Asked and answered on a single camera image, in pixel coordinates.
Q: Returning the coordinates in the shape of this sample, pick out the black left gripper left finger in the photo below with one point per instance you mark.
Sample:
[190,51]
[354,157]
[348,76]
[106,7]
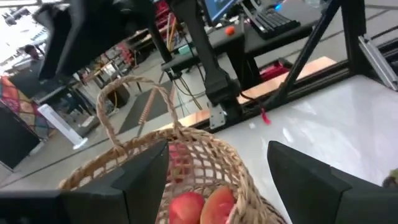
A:
[93,205]

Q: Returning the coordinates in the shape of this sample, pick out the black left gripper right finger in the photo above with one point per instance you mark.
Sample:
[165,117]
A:
[326,199]

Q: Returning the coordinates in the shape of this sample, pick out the red apple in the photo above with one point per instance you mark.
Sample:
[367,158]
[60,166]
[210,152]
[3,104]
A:
[186,208]

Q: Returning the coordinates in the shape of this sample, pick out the red dragon fruit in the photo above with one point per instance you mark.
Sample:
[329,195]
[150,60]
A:
[179,161]

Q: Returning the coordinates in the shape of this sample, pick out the orange papaya slice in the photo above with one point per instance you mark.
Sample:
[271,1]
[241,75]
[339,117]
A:
[219,205]

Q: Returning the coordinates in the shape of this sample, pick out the woven wicker basket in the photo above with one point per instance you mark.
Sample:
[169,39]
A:
[217,155]

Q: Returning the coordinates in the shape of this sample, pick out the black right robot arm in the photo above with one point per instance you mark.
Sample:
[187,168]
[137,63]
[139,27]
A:
[217,77]

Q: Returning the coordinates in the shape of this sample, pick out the white tower fan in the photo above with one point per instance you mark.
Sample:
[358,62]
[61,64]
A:
[62,124]

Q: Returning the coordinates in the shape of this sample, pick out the red tag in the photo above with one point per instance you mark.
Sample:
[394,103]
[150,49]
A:
[265,117]

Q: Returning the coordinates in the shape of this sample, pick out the black hazard-striped floor mat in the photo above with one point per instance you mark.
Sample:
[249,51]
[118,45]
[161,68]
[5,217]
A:
[146,105]

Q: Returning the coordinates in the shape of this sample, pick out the colourful patterned cloth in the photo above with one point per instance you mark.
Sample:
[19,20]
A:
[18,102]

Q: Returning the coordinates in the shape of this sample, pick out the red box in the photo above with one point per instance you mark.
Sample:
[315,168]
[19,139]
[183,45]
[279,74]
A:
[275,71]

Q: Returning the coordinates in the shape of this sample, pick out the person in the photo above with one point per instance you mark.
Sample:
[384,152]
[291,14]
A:
[32,53]

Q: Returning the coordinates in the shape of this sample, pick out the black desk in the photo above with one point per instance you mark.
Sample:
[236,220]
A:
[273,43]

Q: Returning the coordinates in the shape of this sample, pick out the black keyboard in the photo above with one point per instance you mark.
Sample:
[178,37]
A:
[273,23]

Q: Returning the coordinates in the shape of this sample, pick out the red emergency button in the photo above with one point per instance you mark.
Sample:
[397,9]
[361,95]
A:
[230,30]

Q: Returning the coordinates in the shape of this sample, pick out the black computer monitor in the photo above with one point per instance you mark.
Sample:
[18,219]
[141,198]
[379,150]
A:
[219,7]

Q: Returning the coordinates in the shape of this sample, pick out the black aluminium table frame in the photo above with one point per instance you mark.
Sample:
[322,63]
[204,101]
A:
[351,37]

